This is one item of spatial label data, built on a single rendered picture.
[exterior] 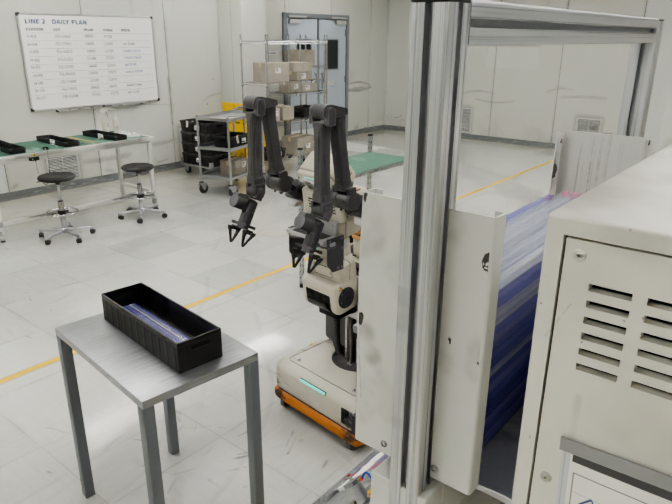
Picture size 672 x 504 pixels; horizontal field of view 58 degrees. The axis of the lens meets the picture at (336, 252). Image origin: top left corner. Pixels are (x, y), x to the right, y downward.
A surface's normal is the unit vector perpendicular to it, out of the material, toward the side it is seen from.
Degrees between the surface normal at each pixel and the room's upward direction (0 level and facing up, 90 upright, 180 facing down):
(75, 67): 90
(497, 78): 90
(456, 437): 90
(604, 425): 90
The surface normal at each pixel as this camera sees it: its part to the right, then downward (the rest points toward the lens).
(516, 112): -0.63, 0.25
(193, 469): 0.00, -0.94
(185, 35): 0.77, 0.22
